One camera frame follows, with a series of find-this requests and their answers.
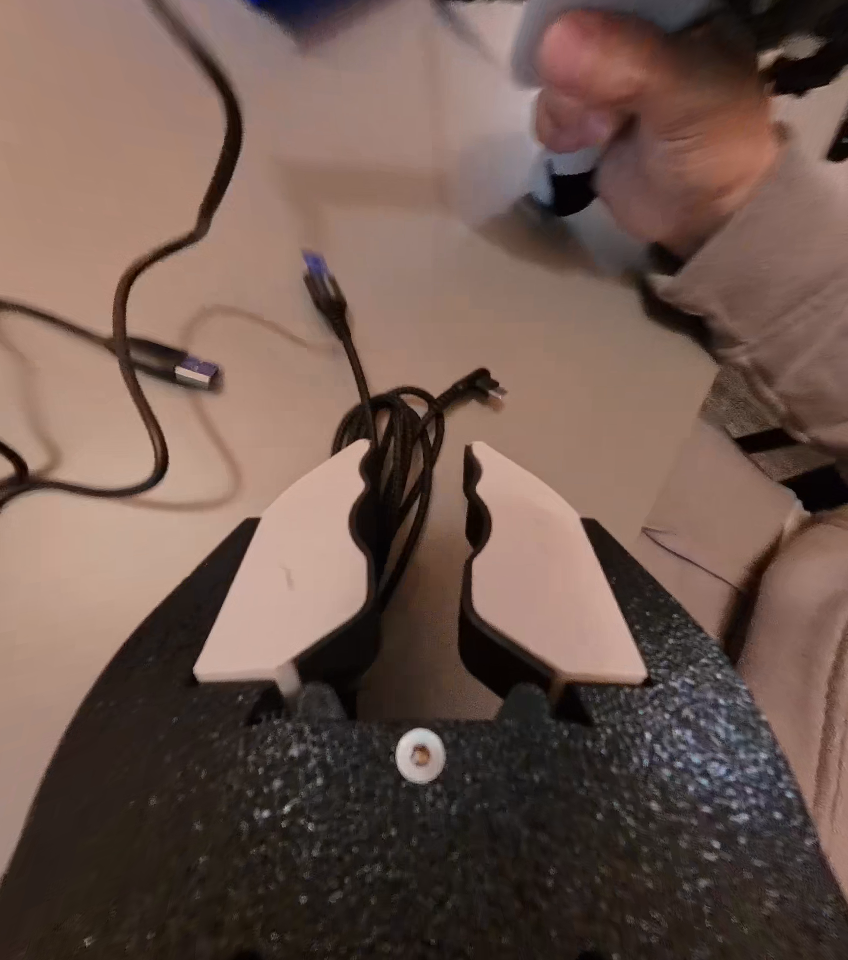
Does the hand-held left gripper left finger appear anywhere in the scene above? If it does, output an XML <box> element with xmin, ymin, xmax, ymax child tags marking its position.
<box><xmin>192</xmin><ymin>439</ymin><xmax>383</xmax><ymax>699</ymax></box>

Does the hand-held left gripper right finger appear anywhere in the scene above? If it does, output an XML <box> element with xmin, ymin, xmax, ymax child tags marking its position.
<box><xmin>458</xmin><ymin>441</ymin><xmax>650</xmax><ymax>699</ymax></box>

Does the black braided angled-plug cable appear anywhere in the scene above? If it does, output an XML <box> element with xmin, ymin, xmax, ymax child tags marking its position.
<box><xmin>301</xmin><ymin>249</ymin><xmax>509</xmax><ymax>624</ymax></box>

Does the person's right forearm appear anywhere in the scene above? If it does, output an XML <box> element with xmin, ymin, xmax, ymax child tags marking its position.
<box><xmin>645</xmin><ymin>123</ymin><xmax>848</xmax><ymax>489</ymax></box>

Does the grey desk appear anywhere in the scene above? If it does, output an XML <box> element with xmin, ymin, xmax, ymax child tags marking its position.
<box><xmin>0</xmin><ymin>0</ymin><xmax>792</xmax><ymax>960</ymax></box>

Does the person's beige sweater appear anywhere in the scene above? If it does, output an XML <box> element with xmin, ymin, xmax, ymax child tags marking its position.
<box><xmin>641</xmin><ymin>420</ymin><xmax>848</xmax><ymax>960</ymax></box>

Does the thick black braided cable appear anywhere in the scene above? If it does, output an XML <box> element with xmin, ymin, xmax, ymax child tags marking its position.
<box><xmin>0</xmin><ymin>0</ymin><xmax>245</xmax><ymax>721</ymax></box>

